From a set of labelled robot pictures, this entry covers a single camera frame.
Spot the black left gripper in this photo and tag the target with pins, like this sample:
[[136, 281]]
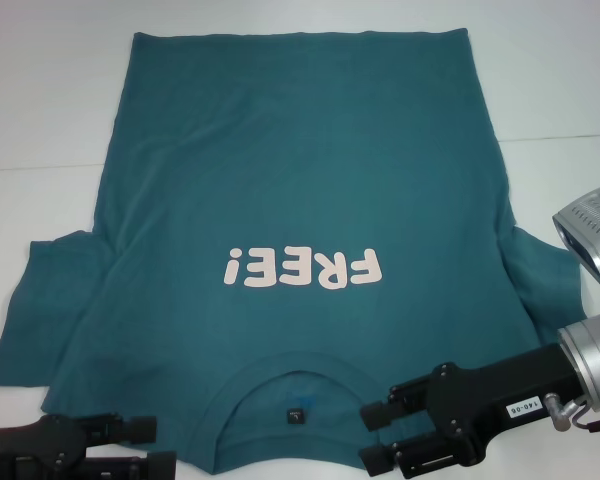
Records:
[[25, 450]]

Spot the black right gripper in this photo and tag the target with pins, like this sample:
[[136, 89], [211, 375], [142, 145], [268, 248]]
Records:
[[500, 400]]

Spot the teal t-shirt with FREE print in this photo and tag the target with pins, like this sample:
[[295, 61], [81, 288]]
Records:
[[300, 175]]

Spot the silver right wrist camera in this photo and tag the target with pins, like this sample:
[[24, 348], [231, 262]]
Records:
[[590, 235]]

